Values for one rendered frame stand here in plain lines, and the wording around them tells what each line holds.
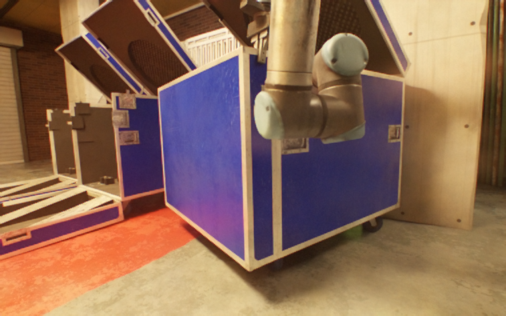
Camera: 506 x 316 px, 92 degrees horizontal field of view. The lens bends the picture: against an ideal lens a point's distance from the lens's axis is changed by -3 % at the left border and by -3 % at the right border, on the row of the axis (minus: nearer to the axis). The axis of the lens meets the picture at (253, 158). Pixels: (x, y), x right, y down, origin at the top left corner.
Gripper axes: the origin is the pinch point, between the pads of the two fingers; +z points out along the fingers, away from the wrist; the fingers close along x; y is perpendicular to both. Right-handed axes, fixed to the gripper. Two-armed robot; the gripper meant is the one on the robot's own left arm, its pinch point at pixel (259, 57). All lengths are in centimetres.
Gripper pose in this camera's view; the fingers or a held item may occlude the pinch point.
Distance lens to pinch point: 94.8
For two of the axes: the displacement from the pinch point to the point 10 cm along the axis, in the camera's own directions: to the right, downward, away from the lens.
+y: 8.1, 0.8, 5.8
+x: -5.8, -0.9, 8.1
